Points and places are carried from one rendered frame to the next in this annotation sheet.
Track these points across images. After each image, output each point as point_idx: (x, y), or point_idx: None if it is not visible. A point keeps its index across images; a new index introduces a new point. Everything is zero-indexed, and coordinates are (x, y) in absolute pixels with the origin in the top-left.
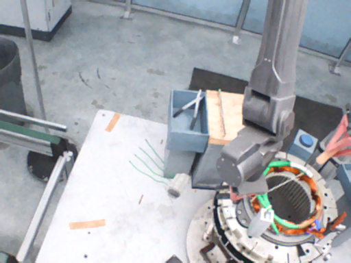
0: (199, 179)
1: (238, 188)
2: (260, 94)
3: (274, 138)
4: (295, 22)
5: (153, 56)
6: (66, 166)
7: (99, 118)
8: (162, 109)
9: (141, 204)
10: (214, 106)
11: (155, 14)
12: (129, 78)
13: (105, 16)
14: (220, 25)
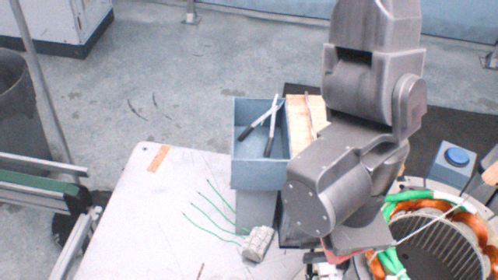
0: (288, 233)
1: (334, 241)
2: (353, 55)
3: (390, 135)
4: None
5: (229, 71)
6: (94, 228)
7: (138, 153)
8: None
9: (201, 278)
10: (299, 117)
11: (229, 15)
12: (197, 103)
13: (160, 22)
14: (317, 21)
